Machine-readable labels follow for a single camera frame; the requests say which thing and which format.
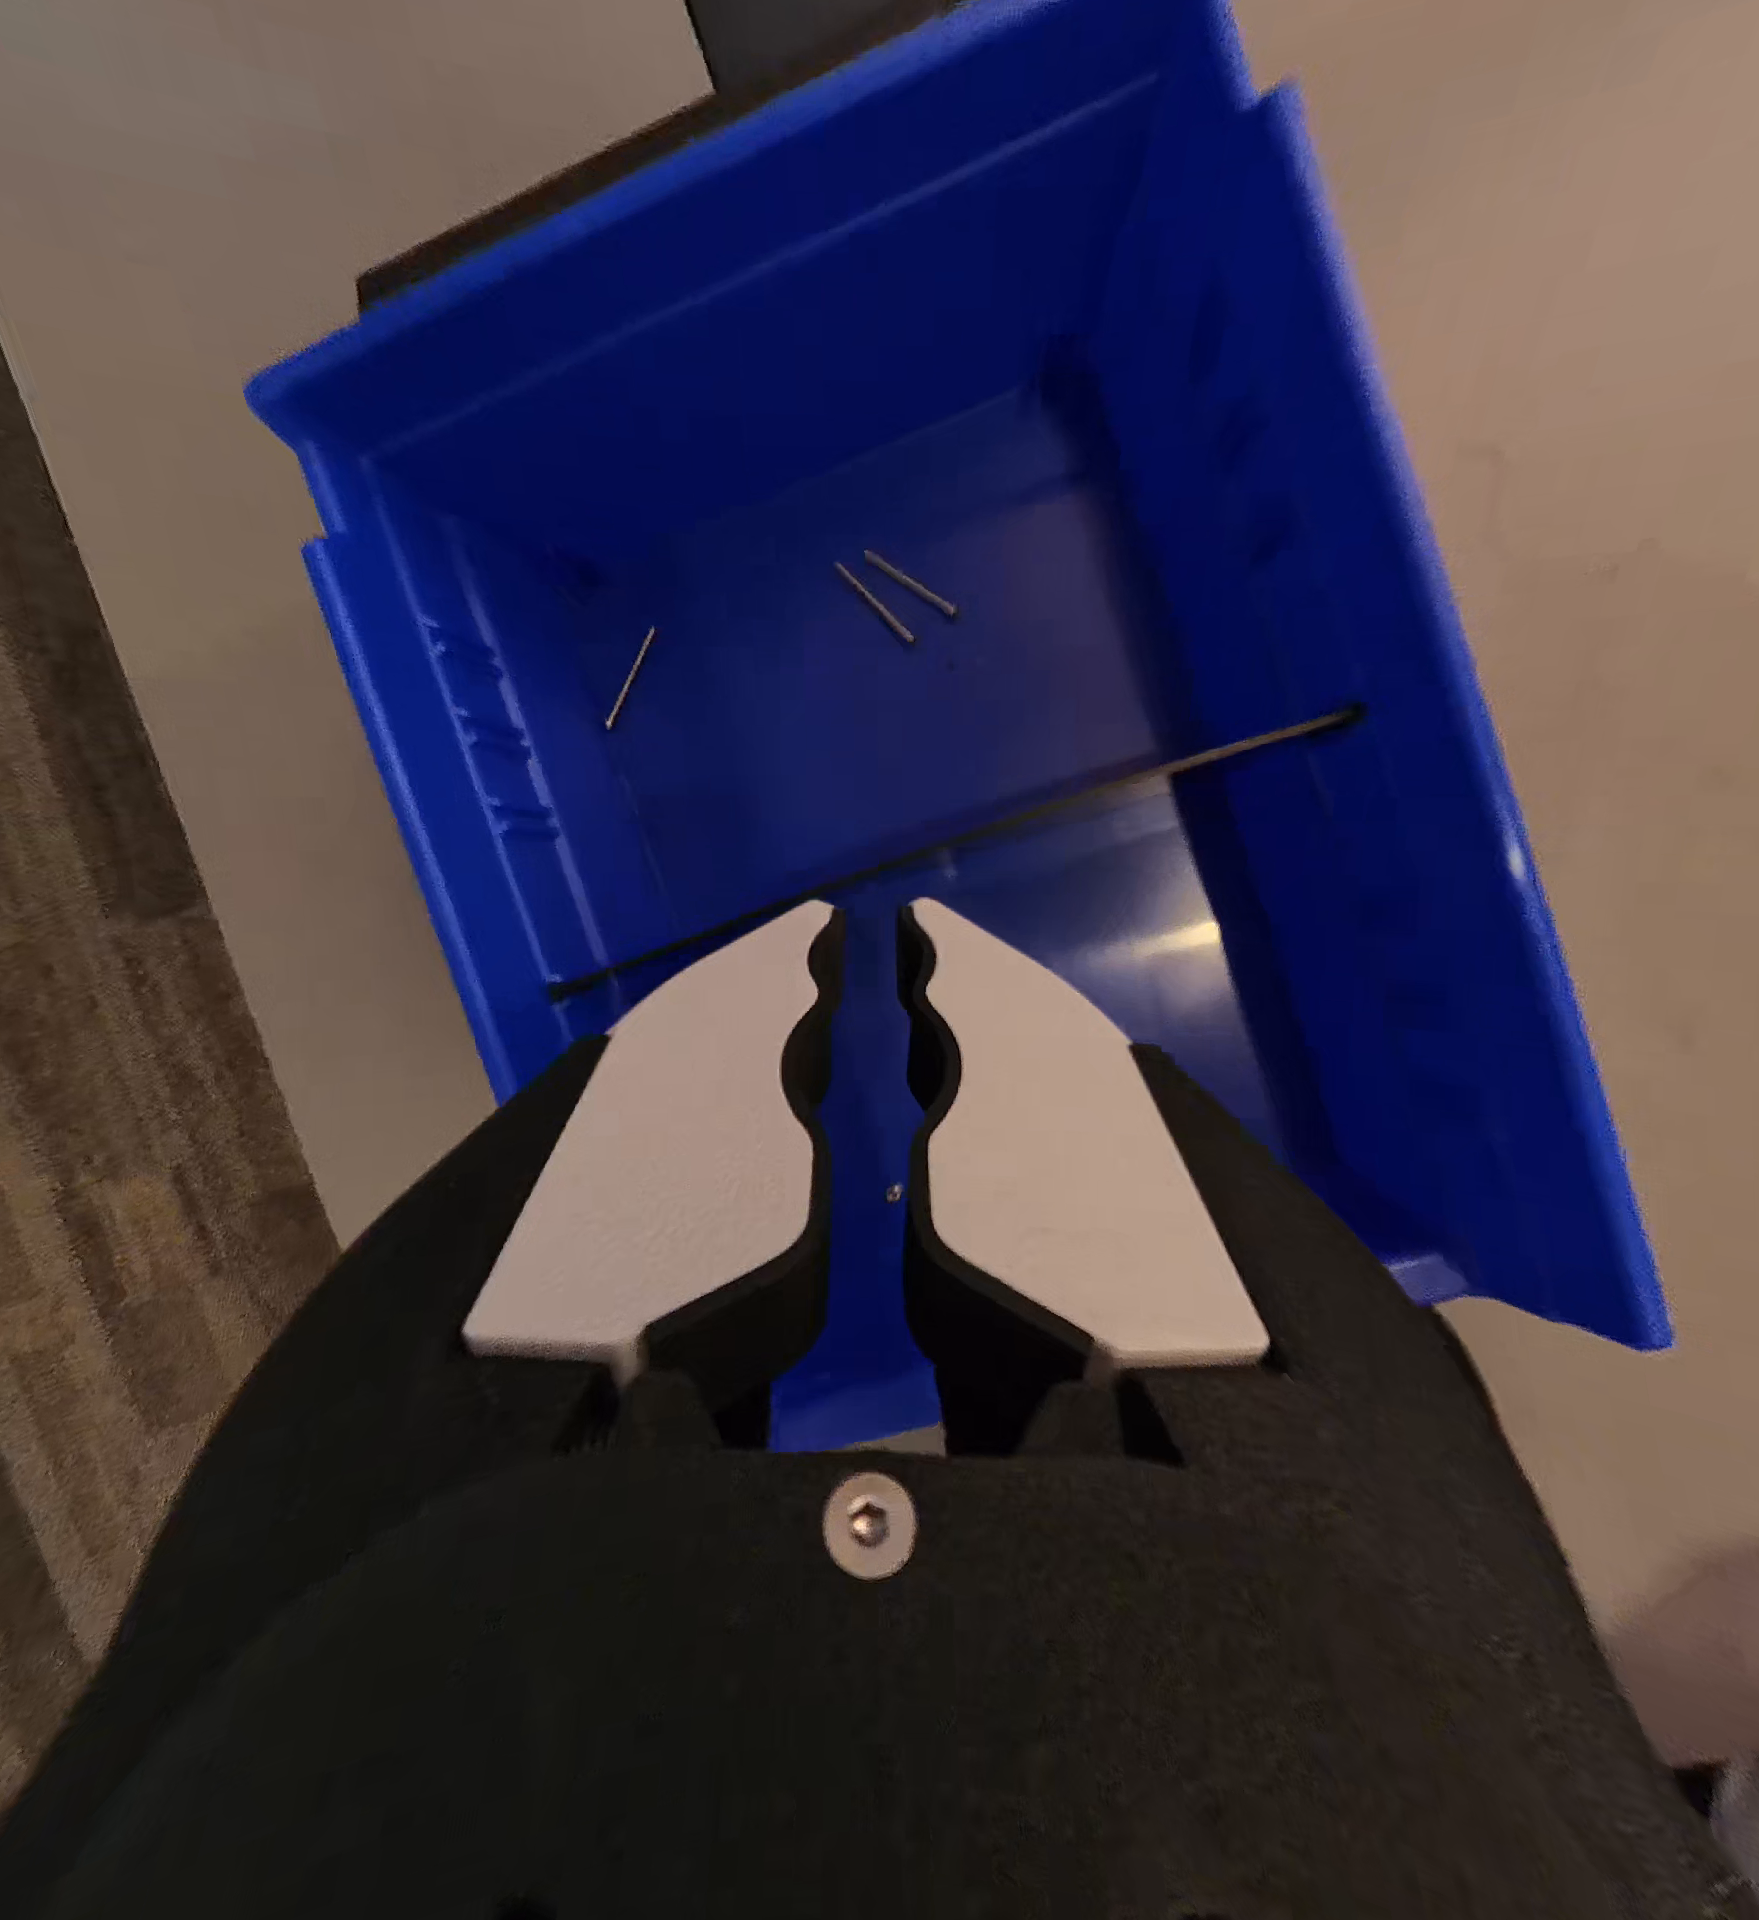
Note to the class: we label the blue plastic bin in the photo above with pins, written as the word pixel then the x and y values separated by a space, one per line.
pixel 819 372

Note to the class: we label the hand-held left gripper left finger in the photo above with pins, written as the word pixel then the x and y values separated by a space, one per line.
pixel 641 1182

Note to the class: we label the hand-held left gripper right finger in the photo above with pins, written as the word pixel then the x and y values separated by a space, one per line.
pixel 1089 1202

